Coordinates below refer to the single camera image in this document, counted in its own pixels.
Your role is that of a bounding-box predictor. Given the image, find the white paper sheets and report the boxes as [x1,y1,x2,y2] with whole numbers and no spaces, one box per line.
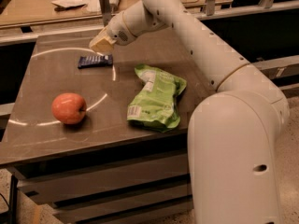
[52,0,101,13]

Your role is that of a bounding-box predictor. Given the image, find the grey metal post left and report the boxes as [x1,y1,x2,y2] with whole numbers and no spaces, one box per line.
[99,0,112,26]

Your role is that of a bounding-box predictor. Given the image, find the red apple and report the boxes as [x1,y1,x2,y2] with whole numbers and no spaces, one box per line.
[51,93,87,125]

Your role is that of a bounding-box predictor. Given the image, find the green snack bag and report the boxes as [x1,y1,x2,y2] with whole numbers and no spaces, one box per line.
[127,63,187,133]

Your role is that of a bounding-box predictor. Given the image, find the grey drawer cabinet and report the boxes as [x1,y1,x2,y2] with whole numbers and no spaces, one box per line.
[9,133,192,224]

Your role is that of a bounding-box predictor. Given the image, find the dark blue snack bar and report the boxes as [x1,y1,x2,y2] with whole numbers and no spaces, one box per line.
[78,55,113,69]

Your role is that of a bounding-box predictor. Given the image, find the wooden background desk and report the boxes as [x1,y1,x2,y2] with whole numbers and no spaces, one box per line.
[0,0,232,29]

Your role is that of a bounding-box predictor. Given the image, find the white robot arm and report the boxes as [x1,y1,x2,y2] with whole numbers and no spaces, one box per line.
[90,0,290,224]

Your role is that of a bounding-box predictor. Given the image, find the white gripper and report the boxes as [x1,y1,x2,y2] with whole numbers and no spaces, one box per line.
[89,12,136,53]

